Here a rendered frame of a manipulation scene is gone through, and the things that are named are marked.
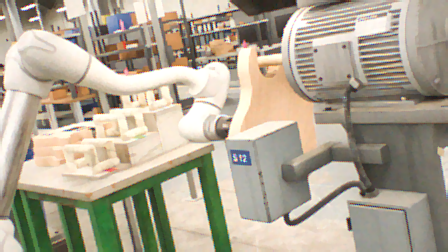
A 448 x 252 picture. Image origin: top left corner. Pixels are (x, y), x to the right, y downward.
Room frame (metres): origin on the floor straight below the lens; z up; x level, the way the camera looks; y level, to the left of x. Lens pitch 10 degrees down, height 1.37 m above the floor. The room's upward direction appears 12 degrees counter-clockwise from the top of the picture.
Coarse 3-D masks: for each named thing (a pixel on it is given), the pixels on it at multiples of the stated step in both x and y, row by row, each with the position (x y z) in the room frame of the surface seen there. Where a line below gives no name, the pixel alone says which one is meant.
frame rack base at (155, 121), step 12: (144, 108) 2.31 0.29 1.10; (168, 108) 2.17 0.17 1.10; (180, 108) 2.21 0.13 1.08; (132, 120) 2.22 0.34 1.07; (144, 120) 2.16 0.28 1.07; (156, 120) 2.11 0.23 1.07; (168, 120) 2.16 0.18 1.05; (168, 132) 2.15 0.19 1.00; (168, 144) 2.14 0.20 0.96; (180, 144) 2.18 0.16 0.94
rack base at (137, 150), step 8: (112, 136) 2.24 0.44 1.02; (120, 136) 2.19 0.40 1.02; (136, 136) 2.11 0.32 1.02; (152, 136) 2.09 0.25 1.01; (120, 144) 2.03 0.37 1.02; (128, 144) 2.01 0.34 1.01; (136, 144) 2.03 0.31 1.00; (144, 144) 2.06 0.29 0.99; (152, 144) 2.08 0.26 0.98; (160, 144) 2.11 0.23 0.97; (96, 152) 2.16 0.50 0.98; (104, 152) 2.12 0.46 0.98; (120, 152) 2.04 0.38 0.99; (128, 152) 2.00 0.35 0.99; (136, 152) 2.03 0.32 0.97; (144, 152) 2.05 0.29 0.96; (152, 152) 2.08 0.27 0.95; (160, 152) 2.10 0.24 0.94; (104, 160) 2.13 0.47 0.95; (120, 160) 2.05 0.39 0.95; (128, 160) 2.01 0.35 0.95; (136, 160) 2.02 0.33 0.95; (144, 160) 2.04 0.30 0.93
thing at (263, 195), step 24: (240, 144) 1.18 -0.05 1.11; (264, 144) 1.17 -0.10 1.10; (288, 144) 1.22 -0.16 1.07; (240, 168) 1.19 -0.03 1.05; (264, 168) 1.16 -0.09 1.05; (240, 192) 1.21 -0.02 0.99; (264, 192) 1.15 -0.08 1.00; (288, 192) 1.20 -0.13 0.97; (336, 192) 1.20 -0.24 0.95; (360, 192) 1.18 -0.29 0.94; (264, 216) 1.16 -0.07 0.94; (288, 216) 1.26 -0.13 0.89
